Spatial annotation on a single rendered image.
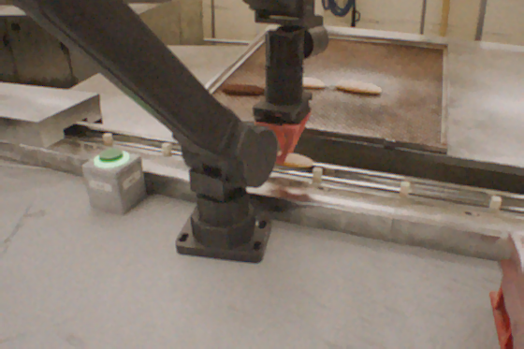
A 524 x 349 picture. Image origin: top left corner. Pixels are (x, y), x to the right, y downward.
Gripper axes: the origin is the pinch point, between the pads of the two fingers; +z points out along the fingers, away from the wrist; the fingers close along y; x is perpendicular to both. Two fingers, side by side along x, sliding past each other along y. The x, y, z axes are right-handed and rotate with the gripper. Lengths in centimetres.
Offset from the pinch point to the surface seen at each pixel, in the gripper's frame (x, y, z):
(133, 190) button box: 20.4, -13.2, 4.0
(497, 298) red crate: -33.1, -18.0, 5.2
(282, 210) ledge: -3.0, -9.1, 4.7
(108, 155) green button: 23.9, -13.9, -1.9
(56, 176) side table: 41.0, -10.8, 6.8
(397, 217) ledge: -19.5, -8.7, 2.5
